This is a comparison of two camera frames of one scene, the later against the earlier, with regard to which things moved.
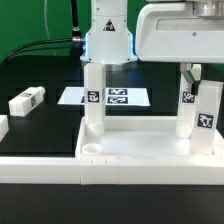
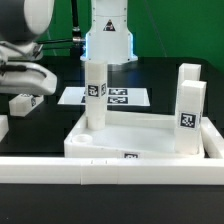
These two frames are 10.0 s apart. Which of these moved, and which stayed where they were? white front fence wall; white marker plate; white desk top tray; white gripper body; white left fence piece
Moved: white gripper body; white desk top tray
Stayed: white left fence piece; white front fence wall; white marker plate
